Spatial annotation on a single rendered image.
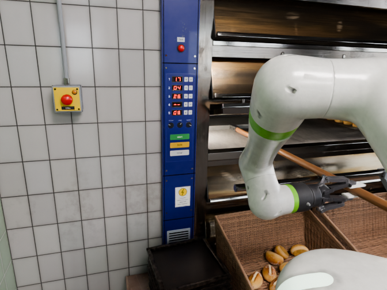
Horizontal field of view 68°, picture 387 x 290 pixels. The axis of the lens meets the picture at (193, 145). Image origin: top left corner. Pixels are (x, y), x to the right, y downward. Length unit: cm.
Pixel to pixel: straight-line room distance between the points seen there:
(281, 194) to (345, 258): 62
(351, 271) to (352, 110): 33
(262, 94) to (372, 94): 17
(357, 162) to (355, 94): 144
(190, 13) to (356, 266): 113
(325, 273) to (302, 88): 33
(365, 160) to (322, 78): 151
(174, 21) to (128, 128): 48
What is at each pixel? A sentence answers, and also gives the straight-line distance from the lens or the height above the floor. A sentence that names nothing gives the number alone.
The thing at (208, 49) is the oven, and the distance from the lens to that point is 132.
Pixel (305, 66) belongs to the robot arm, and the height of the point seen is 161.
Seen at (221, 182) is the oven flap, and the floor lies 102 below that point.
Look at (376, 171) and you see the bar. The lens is 147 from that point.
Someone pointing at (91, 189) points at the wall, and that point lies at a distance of 137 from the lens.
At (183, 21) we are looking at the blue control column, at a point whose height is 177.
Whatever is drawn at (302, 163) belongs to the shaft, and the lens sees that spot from 131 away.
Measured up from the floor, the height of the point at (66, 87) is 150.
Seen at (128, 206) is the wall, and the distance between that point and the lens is 141.
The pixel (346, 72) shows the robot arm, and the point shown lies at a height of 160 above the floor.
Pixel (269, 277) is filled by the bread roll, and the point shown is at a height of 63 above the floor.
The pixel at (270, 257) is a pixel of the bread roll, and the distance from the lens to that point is 165.
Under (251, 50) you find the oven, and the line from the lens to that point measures 140.
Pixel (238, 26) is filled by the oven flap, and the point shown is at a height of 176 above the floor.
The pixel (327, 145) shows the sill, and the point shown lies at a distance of 176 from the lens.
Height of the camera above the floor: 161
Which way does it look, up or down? 16 degrees down
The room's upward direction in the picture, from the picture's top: 1 degrees clockwise
